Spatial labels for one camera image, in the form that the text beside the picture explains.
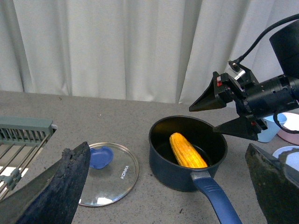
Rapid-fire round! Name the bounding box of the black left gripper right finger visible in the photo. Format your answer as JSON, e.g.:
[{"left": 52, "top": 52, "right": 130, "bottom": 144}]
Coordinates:
[{"left": 245, "top": 143, "right": 299, "bottom": 224}]

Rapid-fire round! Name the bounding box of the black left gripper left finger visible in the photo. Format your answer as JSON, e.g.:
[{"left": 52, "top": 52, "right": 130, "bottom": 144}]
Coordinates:
[{"left": 0, "top": 142, "right": 91, "bottom": 224}]

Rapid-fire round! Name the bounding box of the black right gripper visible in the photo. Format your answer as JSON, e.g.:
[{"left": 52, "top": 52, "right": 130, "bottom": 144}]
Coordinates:
[{"left": 189, "top": 65, "right": 297, "bottom": 141}]

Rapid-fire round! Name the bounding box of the yellow corn cob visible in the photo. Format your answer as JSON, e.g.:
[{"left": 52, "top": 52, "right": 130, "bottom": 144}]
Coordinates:
[{"left": 169, "top": 133, "right": 208, "bottom": 168}]

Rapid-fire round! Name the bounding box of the glass lid blue knob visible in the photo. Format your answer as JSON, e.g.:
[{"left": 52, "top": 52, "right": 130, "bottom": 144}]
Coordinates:
[{"left": 79, "top": 142, "right": 139, "bottom": 207}]

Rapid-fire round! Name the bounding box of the light blue plate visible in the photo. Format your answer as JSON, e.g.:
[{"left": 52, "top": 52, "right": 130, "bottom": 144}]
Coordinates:
[{"left": 272, "top": 146, "right": 299, "bottom": 170}]

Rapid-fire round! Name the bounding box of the dark blue saucepan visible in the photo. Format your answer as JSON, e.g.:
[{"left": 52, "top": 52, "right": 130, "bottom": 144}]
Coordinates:
[{"left": 149, "top": 116, "right": 241, "bottom": 224}]

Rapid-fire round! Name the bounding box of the light blue cup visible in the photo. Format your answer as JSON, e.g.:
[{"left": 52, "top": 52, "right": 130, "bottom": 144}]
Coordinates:
[{"left": 258, "top": 113, "right": 287, "bottom": 143}]

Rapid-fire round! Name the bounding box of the green dish rack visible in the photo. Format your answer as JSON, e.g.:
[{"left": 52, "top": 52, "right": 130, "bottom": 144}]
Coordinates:
[{"left": 0, "top": 116, "right": 56, "bottom": 200}]

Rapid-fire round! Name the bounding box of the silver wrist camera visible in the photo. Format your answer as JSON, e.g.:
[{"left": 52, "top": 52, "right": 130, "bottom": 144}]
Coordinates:
[{"left": 225, "top": 61, "right": 246, "bottom": 83}]

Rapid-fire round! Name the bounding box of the black cable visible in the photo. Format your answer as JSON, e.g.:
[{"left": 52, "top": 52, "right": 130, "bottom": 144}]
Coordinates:
[{"left": 228, "top": 13, "right": 299, "bottom": 68}]

